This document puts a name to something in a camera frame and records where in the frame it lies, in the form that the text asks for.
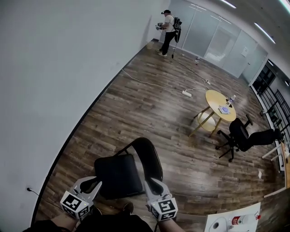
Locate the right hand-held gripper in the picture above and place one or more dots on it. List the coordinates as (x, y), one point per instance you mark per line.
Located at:
(164, 208)

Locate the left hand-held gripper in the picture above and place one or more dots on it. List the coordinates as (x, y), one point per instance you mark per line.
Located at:
(72, 204)

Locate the black folding chair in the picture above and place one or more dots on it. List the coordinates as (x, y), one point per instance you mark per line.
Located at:
(115, 174)

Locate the person's left forearm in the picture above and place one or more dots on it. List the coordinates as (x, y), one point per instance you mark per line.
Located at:
(62, 223)

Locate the person's right forearm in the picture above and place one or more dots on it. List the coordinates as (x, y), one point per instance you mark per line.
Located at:
(168, 226)

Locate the black office chair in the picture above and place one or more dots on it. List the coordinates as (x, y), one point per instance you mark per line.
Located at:
(240, 136)

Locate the person's left shoe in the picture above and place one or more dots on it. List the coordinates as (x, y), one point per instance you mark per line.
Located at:
(96, 211)

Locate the person's shoe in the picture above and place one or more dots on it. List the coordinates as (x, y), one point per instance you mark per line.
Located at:
(128, 208)
(96, 211)

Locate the person's right shoe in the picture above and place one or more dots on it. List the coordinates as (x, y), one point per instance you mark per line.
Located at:
(128, 208)

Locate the person's black clothing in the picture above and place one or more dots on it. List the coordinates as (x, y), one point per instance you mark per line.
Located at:
(113, 224)

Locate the white tape roll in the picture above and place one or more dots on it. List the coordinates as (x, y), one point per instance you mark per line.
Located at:
(218, 225)

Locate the white table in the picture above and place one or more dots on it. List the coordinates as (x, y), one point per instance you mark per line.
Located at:
(240, 211)

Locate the clear bottle red label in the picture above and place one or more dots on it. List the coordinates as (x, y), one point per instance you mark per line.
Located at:
(242, 219)

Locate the white power strip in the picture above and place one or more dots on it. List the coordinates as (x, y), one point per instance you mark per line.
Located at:
(207, 82)
(187, 93)

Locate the white paper scrap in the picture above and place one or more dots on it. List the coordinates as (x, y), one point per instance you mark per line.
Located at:
(260, 174)

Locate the blue white packet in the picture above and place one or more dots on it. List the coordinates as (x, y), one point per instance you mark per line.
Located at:
(223, 109)

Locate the round yellow table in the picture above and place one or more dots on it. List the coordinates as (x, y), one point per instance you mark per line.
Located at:
(215, 99)

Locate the small clear bottle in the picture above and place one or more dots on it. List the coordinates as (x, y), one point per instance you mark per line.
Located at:
(231, 100)

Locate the white drawer cabinet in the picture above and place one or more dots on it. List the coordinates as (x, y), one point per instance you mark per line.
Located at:
(281, 158)

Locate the wooden desk white legs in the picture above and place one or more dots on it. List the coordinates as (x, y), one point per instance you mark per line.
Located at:
(286, 165)

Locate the small grey box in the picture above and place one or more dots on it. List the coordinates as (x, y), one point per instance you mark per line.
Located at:
(261, 112)

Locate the yellow waste bin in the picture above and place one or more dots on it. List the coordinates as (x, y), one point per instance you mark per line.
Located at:
(150, 46)

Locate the black metal railing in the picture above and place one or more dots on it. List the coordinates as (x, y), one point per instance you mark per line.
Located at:
(278, 106)

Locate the black framed glass door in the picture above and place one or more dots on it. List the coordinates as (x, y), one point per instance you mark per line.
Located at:
(264, 77)

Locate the frosted glass door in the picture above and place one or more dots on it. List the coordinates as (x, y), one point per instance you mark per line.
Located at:
(256, 65)

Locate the white paper notice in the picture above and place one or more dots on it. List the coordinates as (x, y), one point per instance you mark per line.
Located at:
(245, 51)

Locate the long ceiling light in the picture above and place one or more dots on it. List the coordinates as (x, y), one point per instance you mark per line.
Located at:
(228, 4)
(286, 2)
(265, 32)

